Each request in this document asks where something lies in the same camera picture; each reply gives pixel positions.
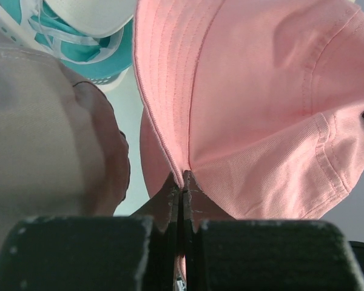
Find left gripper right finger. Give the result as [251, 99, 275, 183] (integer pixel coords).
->
[183, 172, 364, 290]

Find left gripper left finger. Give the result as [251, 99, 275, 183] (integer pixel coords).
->
[0, 178, 179, 290]

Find grey beige bucket hat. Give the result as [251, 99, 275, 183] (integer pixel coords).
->
[0, 33, 130, 249]

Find pink bucket hat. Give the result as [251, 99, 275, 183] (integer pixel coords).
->
[133, 1, 364, 219]

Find teal hat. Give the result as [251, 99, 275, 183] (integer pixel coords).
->
[8, 0, 134, 80]

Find white hat in basket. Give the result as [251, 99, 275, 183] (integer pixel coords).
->
[45, 0, 137, 38]

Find white plastic basket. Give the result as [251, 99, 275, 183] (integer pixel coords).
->
[0, 0, 131, 92]

